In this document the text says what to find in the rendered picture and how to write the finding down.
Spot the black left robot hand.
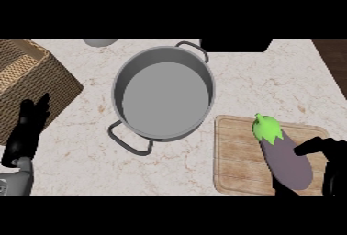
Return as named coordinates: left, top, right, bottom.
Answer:
left=0, top=93, right=51, bottom=168

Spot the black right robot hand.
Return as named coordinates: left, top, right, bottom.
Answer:
left=271, top=136, right=347, bottom=196

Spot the purple eggplant with green cap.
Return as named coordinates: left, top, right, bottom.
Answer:
left=251, top=113, right=314, bottom=191

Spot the pale wooden cutting board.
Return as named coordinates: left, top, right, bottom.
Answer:
left=212, top=114, right=330, bottom=196

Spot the grey metal pot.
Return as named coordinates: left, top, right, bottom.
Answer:
left=106, top=40, right=215, bottom=156

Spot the brown wicker basket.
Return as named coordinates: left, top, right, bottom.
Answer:
left=0, top=39, right=85, bottom=147

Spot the pale grey round object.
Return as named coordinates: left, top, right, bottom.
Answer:
left=82, top=39, right=119, bottom=48

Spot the black appliance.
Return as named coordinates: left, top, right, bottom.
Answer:
left=199, top=39, right=273, bottom=53

